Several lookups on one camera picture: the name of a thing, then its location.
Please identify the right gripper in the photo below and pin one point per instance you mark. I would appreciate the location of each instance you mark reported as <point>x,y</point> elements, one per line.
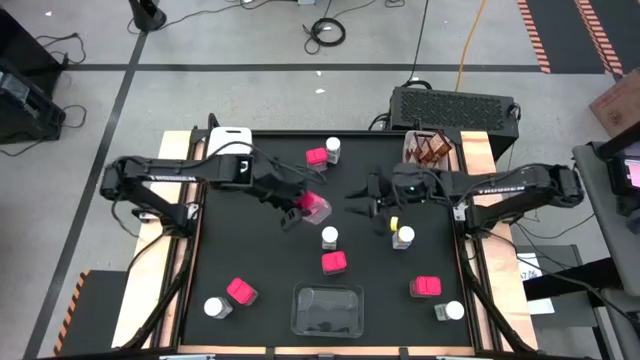
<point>405,187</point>

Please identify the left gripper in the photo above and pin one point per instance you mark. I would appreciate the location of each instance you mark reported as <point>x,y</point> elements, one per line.
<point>277,187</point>

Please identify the white-lid spice jar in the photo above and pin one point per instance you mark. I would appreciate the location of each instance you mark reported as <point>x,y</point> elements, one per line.
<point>214,306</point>
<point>454,310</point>
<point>329,233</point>
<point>333,144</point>
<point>406,233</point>

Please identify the brown taco seasoning packet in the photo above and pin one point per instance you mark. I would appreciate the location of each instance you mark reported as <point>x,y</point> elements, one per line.
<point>441,145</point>
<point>426,150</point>

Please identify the pink block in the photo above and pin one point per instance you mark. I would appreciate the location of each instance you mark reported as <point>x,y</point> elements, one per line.
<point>240,290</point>

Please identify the clear plastic bin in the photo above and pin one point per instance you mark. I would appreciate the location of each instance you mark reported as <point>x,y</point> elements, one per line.
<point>327,310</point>

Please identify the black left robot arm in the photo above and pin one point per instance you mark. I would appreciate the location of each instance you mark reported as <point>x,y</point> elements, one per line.
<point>165,176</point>

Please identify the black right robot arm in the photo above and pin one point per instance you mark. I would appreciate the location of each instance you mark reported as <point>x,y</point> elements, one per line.
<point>500,189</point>

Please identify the small yellow tag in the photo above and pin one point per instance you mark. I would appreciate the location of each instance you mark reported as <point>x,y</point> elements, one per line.
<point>394,223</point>

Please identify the white plastic bin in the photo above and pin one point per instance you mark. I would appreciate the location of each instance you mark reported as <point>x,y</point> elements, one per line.
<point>405,150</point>
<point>227,140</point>

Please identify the silver mounting plate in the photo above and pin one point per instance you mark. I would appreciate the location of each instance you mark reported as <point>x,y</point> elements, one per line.
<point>461,213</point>

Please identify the black perforated computer case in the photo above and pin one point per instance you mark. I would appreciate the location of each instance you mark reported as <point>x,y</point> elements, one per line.
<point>450,107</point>

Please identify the white paper sheet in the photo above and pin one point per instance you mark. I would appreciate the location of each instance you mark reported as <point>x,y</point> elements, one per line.
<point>527,262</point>

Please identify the black hazard-striped floor mat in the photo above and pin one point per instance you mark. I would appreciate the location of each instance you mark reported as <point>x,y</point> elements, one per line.
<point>565,35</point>
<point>95,315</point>
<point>625,25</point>

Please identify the grey cart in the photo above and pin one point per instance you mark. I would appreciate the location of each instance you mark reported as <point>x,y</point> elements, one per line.
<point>605,225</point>

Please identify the black stand base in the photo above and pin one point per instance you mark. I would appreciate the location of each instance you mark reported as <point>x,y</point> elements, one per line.
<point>147,15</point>

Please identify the black monitor pink screen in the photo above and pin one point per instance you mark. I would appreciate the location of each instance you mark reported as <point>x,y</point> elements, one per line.
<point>622,175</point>

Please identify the brown cardboard box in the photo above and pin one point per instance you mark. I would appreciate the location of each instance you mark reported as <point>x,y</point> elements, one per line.
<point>620,107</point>

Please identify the black equipment case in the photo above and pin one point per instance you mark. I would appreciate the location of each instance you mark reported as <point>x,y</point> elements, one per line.
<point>30,115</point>
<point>20,45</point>

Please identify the black clamp bracket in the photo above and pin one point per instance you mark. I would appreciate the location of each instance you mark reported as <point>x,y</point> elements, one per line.
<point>213,122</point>

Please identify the black aluminium table frame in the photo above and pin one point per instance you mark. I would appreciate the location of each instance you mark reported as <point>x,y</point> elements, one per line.
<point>177,320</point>

